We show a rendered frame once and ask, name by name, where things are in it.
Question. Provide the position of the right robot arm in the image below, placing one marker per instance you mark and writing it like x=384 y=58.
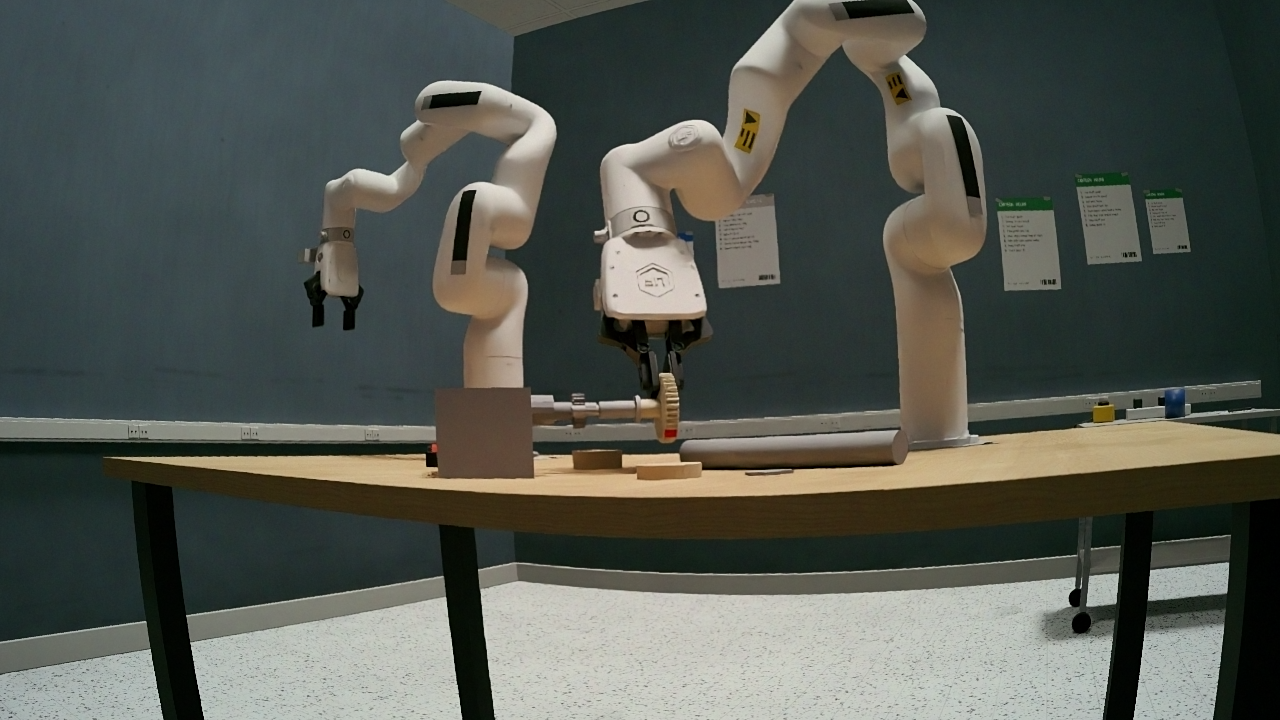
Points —
x=481 y=215

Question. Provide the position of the beige round disc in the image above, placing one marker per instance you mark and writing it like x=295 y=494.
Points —
x=669 y=471

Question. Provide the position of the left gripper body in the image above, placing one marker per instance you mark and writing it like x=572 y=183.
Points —
x=635 y=289

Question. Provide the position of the tan wooden disc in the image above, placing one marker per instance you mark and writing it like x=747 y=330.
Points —
x=597 y=459

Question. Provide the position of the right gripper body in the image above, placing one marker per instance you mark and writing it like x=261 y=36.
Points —
x=338 y=266

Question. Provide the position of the white gear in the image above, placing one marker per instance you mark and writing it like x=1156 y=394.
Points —
x=664 y=409

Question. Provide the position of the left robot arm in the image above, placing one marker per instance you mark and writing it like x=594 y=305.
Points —
x=713 y=177

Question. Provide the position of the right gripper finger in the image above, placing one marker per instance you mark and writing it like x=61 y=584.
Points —
x=349 y=313
x=316 y=300

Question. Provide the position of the red flat screwdriver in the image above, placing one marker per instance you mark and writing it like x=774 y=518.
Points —
x=433 y=449

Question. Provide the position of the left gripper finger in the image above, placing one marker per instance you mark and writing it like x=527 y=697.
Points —
x=635 y=344
x=677 y=344

